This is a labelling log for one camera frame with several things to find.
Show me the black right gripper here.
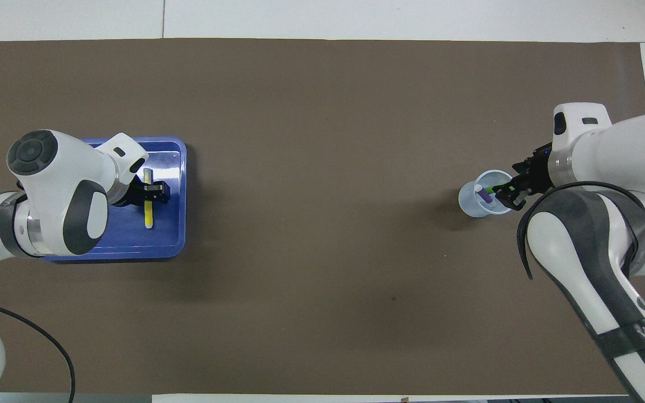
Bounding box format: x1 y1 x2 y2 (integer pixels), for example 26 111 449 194
493 143 554 212

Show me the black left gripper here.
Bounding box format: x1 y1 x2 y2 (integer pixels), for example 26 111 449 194
111 180 171 208

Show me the yellow pen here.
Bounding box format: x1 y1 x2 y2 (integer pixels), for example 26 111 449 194
144 168 154 229

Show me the blue plastic tray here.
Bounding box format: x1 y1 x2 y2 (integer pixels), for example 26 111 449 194
40 137 188 262

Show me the translucent plastic cup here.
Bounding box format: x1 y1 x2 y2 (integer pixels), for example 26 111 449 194
458 170 516 219

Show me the brown table mat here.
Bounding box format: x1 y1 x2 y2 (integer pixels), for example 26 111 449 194
0 38 645 395

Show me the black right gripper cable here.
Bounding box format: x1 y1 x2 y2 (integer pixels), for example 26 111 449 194
517 180 645 280

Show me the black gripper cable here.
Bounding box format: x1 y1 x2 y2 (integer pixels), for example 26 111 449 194
517 180 645 280
0 296 75 403

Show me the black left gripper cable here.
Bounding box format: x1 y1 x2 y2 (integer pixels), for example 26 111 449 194
0 296 75 403

